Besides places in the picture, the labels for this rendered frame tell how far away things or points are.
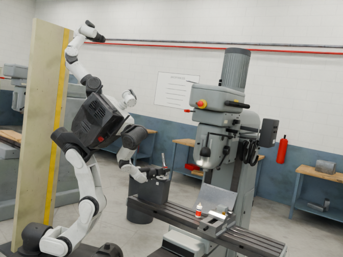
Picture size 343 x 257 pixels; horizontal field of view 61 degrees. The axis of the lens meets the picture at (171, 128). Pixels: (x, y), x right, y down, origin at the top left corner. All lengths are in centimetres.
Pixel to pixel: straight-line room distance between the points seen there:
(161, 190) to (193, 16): 557
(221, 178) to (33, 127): 184
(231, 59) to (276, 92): 409
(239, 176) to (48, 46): 213
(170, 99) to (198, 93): 533
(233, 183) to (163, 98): 512
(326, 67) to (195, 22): 302
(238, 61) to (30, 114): 195
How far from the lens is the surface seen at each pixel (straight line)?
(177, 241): 213
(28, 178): 321
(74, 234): 215
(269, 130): 220
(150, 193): 239
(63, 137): 200
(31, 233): 231
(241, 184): 250
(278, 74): 634
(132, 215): 418
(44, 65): 308
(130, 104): 184
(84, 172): 195
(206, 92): 190
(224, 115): 196
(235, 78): 225
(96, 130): 175
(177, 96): 714
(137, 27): 822
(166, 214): 227
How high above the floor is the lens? 177
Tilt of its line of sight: 6 degrees down
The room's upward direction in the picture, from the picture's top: 9 degrees clockwise
